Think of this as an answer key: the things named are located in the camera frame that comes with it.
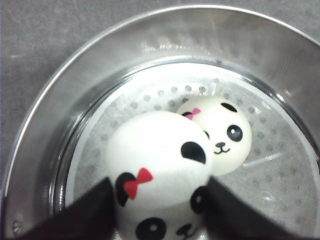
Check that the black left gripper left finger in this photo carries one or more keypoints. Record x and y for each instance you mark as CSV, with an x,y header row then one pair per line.
x,y
91,217

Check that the stainless steel steamer pot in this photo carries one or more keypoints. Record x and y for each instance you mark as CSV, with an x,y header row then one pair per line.
x,y
188,41

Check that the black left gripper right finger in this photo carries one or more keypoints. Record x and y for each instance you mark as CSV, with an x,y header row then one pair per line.
x,y
229,218

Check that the white perforated steamer liner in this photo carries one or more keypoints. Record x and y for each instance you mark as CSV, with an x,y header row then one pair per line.
x,y
280,177

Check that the panda bun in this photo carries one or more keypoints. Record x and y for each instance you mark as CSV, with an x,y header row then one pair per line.
x,y
159,164
226,127

